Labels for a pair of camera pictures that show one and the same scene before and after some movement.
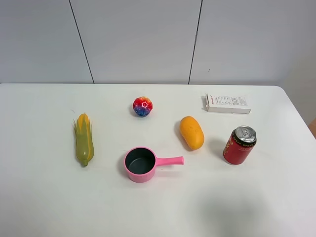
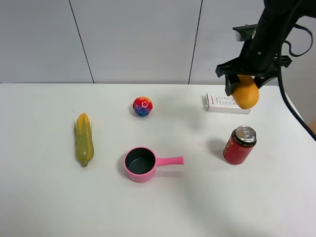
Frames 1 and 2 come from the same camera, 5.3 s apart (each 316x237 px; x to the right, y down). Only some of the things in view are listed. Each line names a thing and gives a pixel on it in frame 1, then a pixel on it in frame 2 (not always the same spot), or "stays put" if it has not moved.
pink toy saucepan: (141, 162) stays put
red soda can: (241, 142) stays put
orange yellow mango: (192, 132) to (246, 94)
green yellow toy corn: (84, 140) stays put
